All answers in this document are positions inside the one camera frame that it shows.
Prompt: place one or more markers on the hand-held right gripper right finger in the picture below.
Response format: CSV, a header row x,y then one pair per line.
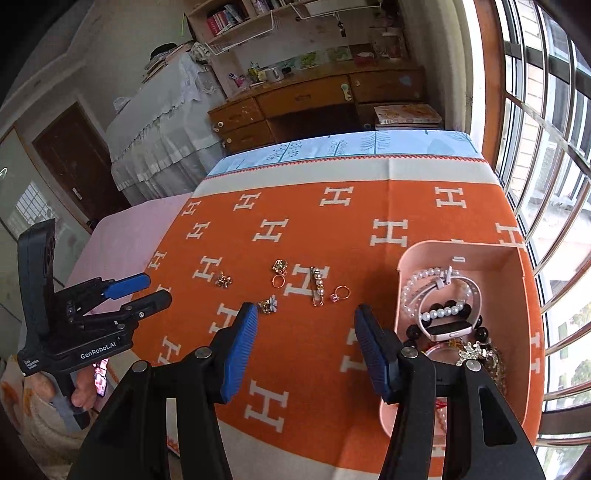
x,y
376,360

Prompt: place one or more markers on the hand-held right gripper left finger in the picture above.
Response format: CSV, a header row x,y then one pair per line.
x,y
240,355

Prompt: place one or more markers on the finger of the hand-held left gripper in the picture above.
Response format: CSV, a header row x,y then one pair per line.
x,y
127,285
147,304

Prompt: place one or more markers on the pale blue flower charm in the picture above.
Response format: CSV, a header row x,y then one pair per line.
x,y
268,305

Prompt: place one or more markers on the pink smart band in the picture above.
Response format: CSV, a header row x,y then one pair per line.
x,y
445,332

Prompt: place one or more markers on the crystal hair comb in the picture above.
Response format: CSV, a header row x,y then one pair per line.
x,y
494,364

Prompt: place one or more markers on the pink box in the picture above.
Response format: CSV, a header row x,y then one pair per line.
x,y
489,277

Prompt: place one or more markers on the person's left hand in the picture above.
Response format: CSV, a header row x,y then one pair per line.
x,y
83,392

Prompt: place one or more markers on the smartphone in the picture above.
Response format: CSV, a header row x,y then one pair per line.
x,y
101,376

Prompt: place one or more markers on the pink bed cover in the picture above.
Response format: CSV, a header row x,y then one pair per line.
x,y
120,235

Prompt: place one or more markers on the small gold cluster brooch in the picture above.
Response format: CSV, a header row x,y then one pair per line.
x,y
224,279

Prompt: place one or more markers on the light pillow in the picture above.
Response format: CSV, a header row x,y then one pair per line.
x,y
27,415

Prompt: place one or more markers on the brown wooden door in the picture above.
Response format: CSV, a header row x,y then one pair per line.
x,y
69,157

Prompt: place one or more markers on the orange printed blanket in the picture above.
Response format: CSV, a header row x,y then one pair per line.
x,y
323,221

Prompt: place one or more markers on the white lace furniture cover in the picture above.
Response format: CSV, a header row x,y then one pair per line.
x,y
161,138

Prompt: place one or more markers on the blue plant print sheet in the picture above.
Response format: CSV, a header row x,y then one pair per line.
x,y
323,147

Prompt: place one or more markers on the pile of books with hat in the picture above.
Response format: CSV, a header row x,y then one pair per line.
x,y
164,57

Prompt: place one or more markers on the stack of picture books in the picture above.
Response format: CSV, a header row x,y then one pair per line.
x,y
406,115

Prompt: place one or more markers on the wooden desk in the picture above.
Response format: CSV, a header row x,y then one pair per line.
x,y
300,97

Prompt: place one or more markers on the grey mug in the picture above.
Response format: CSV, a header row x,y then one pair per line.
x,y
273,74

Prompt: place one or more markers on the white drawer lock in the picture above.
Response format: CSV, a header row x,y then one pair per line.
x,y
346,92

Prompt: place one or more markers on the window with metal bars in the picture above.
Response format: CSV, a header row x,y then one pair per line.
x,y
545,138

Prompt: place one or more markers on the row of books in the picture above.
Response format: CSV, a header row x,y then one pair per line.
x,y
226,18

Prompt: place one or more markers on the wooden bookshelf hutch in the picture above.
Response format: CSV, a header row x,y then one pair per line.
x,y
286,41

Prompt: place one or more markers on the glass jar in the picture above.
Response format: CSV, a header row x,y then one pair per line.
x,y
390,44

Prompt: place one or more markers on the white oblong box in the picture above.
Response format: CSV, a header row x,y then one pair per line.
x,y
337,7

